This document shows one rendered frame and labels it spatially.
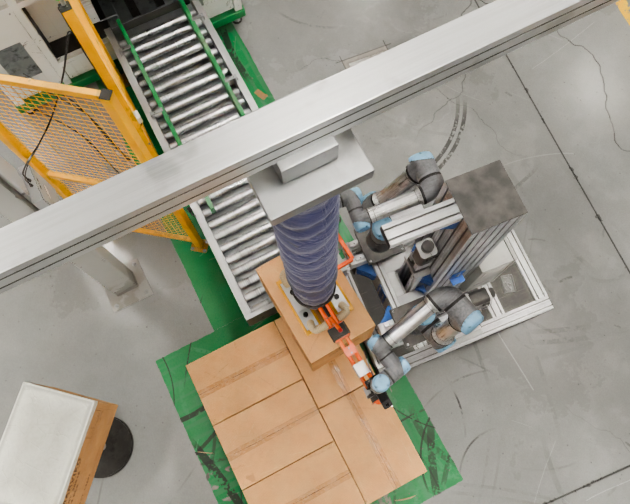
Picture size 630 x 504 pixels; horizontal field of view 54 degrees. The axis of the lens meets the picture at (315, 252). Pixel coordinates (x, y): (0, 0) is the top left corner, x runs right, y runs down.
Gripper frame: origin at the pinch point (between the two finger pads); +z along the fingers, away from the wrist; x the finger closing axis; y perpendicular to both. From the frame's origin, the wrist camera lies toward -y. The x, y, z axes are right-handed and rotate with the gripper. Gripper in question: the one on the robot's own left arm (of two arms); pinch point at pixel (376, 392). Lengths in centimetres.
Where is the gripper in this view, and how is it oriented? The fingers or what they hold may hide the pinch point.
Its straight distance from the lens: 316.1
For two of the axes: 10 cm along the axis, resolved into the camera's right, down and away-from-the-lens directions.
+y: -5.1, -8.2, 2.5
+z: 0.0, 2.9, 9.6
